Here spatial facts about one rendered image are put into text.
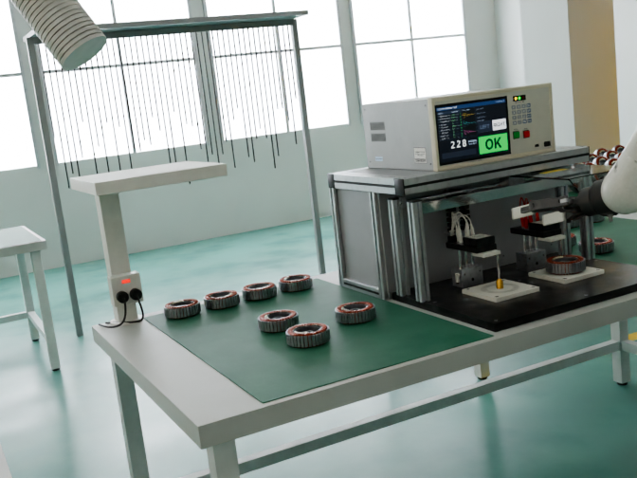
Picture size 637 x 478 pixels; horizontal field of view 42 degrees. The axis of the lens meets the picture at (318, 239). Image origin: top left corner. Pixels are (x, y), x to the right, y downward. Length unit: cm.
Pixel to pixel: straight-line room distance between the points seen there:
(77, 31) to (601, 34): 463
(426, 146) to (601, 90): 421
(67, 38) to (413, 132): 104
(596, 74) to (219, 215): 418
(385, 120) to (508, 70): 795
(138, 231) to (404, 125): 624
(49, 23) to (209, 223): 626
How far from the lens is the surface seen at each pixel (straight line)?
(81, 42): 256
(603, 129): 651
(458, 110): 237
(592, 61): 644
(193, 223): 865
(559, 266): 243
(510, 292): 228
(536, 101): 255
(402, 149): 247
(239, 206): 881
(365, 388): 183
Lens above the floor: 137
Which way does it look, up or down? 10 degrees down
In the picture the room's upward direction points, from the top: 7 degrees counter-clockwise
